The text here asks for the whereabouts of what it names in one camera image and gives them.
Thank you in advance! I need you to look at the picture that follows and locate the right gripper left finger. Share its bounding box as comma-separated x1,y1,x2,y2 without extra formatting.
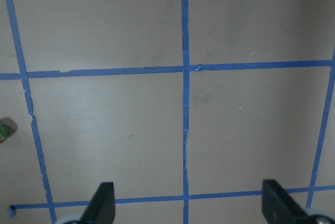
81,182,116,224

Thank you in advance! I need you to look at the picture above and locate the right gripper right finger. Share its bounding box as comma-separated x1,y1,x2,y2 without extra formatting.
262,180,306,224

